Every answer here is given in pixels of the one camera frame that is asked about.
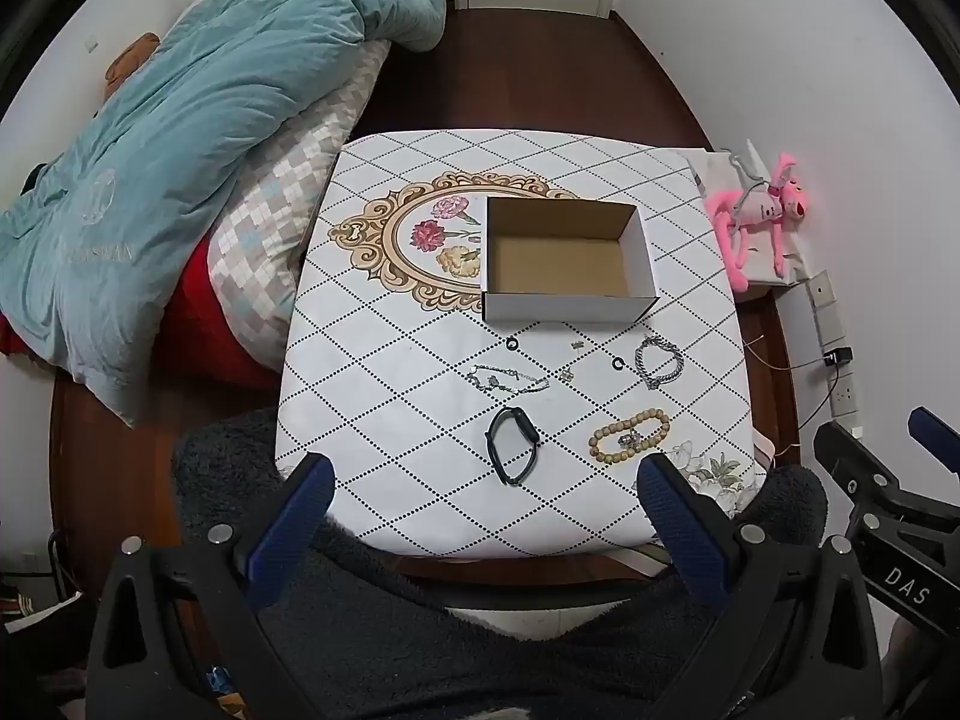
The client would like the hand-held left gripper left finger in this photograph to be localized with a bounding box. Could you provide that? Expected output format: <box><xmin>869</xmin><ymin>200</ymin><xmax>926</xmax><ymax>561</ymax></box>
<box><xmin>88</xmin><ymin>452</ymin><xmax>336</xmax><ymax>720</ymax></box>

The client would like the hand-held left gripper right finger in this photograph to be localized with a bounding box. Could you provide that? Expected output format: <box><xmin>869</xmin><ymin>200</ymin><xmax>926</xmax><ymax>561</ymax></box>
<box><xmin>636</xmin><ymin>452</ymin><xmax>884</xmax><ymax>720</ymax></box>

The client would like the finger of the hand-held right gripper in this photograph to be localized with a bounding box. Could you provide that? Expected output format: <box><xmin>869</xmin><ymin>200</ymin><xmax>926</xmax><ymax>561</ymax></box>
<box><xmin>907</xmin><ymin>406</ymin><xmax>960</xmax><ymax>477</ymax></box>
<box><xmin>814</xmin><ymin>420</ymin><xmax>960</xmax><ymax>537</ymax></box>

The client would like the wooden bead bracelet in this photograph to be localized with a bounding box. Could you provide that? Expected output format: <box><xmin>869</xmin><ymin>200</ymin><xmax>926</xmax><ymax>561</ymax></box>
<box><xmin>588</xmin><ymin>408</ymin><xmax>671</xmax><ymax>466</ymax></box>

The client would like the braided silver bracelet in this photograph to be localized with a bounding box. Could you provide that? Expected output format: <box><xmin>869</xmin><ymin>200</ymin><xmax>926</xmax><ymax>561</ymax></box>
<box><xmin>634</xmin><ymin>337</ymin><xmax>685</xmax><ymax>391</ymax></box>

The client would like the black smart band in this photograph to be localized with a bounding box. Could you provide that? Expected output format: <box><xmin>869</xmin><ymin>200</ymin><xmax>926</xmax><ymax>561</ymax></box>
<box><xmin>485</xmin><ymin>406</ymin><xmax>542</xmax><ymax>486</ymax></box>

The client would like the thin silver chain bracelet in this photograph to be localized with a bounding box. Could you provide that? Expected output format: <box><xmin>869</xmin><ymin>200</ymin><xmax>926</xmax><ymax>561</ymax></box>
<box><xmin>466</xmin><ymin>364</ymin><xmax>552</xmax><ymax>392</ymax></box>

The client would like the cardboard box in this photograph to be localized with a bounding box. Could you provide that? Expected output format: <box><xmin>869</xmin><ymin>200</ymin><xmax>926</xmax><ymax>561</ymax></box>
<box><xmin>480</xmin><ymin>196</ymin><xmax>659</xmax><ymax>322</ymax></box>

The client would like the red blanket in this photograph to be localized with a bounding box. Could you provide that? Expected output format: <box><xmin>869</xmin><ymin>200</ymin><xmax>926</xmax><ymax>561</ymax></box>
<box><xmin>0</xmin><ymin>236</ymin><xmax>278</xmax><ymax>391</ymax></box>

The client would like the pink plush toy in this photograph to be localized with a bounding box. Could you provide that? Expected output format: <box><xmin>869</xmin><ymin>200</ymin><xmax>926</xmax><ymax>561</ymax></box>
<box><xmin>705</xmin><ymin>152</ymin><xmax>815</xmax><ymax>293</ymax></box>

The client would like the checkered bed sheet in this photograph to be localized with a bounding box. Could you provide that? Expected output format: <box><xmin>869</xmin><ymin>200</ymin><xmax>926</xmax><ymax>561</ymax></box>
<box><xmin>206</xmin><ymin>37</ymin><xmax>395</xmax><ymax>361</ymax></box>

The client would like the teal quilt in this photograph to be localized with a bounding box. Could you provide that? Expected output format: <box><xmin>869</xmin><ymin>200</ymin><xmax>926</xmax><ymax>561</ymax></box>
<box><xmin>0</xmin><ymin>0</ymin><xmax>449</xmax><ymax>428</ymax></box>

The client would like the thin white cable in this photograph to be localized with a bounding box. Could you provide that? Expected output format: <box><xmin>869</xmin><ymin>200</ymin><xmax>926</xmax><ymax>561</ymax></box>
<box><xmin>742</xmin><ymin>336</ymin><xmax>826</xmax><ymax>371</ymax></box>

